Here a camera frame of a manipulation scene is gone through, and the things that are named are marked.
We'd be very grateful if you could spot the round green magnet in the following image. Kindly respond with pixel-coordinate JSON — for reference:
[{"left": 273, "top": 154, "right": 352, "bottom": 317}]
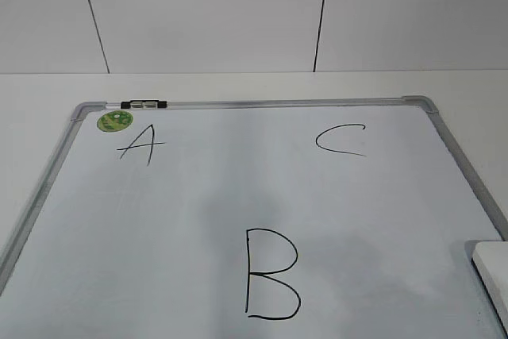
[{"left": 97, "top": 110, "right": 133, "bottom": 133}]

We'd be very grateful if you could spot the white board eraser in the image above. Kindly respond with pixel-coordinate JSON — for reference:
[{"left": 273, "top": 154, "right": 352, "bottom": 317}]
[{"left": 465, "top": 240, "right": 507, "bottom": 333}]

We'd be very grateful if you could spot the black and silver frame clip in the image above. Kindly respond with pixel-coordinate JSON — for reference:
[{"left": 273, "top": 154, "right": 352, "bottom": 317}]
[{"left": 120, "top": 100, "right": 168, "bottom": 110}]

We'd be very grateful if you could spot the white board with grey frame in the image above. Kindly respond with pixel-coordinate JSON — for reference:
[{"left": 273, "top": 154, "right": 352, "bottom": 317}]
[{"left": 1, "top": 105, "right": 506, "bottom": 338}]

